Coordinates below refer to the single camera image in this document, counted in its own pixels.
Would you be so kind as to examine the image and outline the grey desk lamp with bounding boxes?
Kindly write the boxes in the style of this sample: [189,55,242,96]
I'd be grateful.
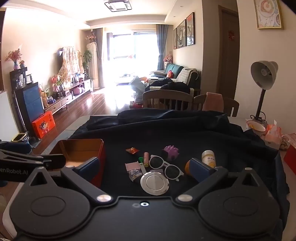
[250,61,279,122]

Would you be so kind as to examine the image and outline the orange white tissue pack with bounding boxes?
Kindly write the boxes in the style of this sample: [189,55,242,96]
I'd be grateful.
[264,120,282,150]

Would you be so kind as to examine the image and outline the red carton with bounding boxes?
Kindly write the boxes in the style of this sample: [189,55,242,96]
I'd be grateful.
[283,144,296,168]

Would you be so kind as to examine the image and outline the coffee table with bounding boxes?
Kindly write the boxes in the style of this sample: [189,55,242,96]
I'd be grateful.
[116,75,139,86]

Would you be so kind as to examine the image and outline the green potted plant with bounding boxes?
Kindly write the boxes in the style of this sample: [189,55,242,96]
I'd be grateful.
[83,50,93,79]

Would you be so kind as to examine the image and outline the pink flower vase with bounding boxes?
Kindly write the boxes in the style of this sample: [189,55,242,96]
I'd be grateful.
[5,49,23,70]

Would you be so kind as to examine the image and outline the red tin box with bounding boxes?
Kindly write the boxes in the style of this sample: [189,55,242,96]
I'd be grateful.
[49,138,106,189]

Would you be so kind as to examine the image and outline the brown wooden chair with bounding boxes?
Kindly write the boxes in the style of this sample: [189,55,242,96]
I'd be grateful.
[193,93,240,117]

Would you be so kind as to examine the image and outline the white sofa blanket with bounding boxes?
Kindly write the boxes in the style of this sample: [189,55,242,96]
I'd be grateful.
[176,67,200,82]

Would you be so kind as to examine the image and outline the white standing air conditioner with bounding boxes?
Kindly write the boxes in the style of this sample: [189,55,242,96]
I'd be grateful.
[86,42,97,91]

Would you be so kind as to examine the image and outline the printed cloth covered tv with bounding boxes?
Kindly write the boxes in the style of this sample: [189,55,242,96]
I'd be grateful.
[55,46,85,82]

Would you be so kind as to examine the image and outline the black blue water dispenser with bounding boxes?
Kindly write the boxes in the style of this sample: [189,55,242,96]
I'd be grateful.
[10,67,44,139]

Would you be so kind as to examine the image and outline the brown door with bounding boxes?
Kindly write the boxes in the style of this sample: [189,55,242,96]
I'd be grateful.
[218,7,240,99]

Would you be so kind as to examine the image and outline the purple sheep toy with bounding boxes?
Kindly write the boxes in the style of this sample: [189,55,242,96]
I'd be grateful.
[161,145,181,161]

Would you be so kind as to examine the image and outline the white yellow-label bottle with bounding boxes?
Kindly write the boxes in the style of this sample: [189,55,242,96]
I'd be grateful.
[202,150,216,168]

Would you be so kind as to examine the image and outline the dark wooden chair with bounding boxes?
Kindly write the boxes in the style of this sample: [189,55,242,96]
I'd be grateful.
[143,90,194,110]

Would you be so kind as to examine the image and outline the wooden tv cabinet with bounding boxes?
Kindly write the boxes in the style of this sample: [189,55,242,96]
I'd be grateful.
[44,79,94,114]

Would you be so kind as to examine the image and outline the round silver metal lid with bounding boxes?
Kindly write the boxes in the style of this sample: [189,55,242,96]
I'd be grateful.
[140,172,170,194]

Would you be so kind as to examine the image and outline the black jacket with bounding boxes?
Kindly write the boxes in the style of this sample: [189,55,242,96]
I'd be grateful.
[145,77,190,95]

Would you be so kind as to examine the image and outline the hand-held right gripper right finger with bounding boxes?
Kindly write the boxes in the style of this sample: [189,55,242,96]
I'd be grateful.
[175,158,260,204]

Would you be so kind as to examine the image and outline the large dark framed picture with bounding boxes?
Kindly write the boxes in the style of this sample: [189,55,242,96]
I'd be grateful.
[186,12,195,46]

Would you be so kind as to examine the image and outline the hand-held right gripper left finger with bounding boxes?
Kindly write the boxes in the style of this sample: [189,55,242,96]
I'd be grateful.
[24,157,113,204]

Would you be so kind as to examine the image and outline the grey curtain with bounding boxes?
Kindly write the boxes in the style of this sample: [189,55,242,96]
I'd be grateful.
[155,24,169,70]
[95,28,104,88]

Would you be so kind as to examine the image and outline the dark navy cloth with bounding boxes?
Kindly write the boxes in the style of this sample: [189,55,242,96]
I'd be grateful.
[66,108,290,230]

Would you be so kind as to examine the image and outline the orange gift box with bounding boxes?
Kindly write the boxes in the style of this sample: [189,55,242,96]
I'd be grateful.
[32,111,56,139]

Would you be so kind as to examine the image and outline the yellow rimmed bin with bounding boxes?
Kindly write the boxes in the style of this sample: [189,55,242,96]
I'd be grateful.
[11,133,30,143]

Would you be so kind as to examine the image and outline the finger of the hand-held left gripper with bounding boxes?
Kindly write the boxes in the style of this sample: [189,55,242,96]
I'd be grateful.
[0,149,67,170]
[0,140,31,154]

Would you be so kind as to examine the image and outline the white patterned mug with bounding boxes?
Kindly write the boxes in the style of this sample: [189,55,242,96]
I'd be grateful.
[245,119,266,138]

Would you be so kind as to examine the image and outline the white cabinet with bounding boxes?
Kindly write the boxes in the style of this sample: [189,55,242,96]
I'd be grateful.
[0,90,21,142]

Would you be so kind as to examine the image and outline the square ceiling lamp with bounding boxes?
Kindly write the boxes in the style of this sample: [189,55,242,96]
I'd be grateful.
[103,0,133,12]

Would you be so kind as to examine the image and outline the dark green sofa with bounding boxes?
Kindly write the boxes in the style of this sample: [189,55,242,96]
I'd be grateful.
[150,64,201,90]

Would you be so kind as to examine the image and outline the white round sunglasses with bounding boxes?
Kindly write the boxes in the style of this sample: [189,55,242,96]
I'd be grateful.
[149,154,185,182]

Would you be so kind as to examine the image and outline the small dark blue-label bottle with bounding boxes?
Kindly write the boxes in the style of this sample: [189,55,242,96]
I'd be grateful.
[129,169,144,183]

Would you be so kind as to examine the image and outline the gold framed picture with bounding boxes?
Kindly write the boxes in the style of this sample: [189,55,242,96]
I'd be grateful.
[253,0,284,30]

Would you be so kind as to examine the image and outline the pink cloth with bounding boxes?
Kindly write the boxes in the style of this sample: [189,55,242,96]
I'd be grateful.
[202,92,224,112]

